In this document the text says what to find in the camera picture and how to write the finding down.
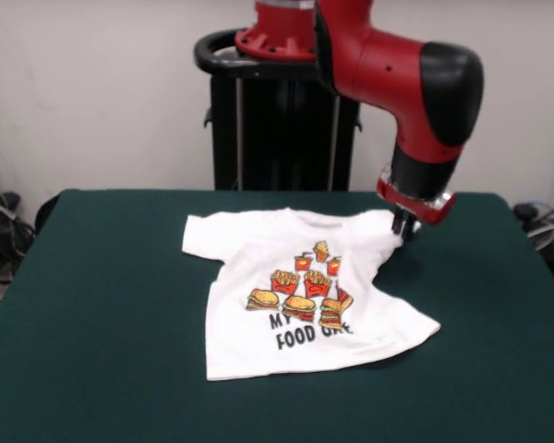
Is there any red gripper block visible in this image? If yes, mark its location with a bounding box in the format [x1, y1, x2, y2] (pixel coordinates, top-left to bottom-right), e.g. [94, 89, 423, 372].
[376, 164, 457, 244]

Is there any dark green table cloth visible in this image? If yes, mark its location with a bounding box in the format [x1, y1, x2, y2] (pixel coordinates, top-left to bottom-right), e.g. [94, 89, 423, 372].
[0, 188, 554, 443]

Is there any black cable tangle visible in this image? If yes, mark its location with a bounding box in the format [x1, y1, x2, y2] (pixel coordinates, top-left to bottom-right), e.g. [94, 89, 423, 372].
[0, 147, 38, 324]

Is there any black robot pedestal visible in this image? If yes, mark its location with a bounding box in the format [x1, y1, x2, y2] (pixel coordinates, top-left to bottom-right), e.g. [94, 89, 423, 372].
[193, 28, 366, 193]

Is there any white printed t-shirt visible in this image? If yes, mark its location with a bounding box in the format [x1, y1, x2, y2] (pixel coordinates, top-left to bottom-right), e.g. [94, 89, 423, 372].
[181, 207, 442, 382]

